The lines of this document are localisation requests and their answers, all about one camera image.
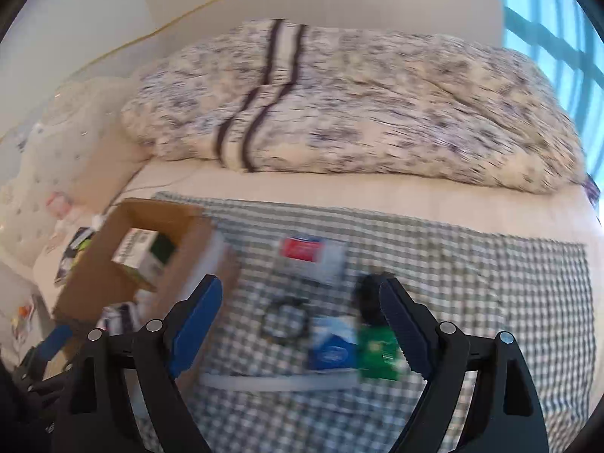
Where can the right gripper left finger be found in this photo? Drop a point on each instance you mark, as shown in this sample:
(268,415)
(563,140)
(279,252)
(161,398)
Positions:
(97,415)

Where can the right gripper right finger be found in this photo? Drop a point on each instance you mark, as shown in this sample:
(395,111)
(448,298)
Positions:
(504,415)

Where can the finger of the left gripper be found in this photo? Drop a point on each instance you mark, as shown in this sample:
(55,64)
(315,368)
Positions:
(33,365)

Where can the green card pack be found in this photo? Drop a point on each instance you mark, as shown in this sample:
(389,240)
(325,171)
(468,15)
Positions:
(378,353)

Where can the grey strip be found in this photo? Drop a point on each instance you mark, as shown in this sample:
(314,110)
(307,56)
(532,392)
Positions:
(299,383)

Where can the black round object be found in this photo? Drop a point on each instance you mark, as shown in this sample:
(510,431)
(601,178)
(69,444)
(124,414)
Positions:
(366,300)

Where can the blue Vinda tissue pack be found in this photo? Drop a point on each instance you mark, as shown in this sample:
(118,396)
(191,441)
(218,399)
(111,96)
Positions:
(332,343)

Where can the white nightstand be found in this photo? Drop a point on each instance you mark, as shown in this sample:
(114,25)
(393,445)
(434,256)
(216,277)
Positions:
(24,318)

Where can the brown cardboard box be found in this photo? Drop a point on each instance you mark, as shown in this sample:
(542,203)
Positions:
(95,282)

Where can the white green medicine box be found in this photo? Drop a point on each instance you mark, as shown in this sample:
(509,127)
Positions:
(144,254)

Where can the white tufted headboard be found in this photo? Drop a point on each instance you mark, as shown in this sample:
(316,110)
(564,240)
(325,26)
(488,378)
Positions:
(58,148)

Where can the beige pillow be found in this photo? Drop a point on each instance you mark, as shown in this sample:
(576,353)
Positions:
(114,163)

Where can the clear bag red label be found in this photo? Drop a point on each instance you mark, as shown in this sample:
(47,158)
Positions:
(317,259)

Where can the floral patterned duvet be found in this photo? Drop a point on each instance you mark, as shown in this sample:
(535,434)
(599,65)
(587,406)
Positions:
(278,96)

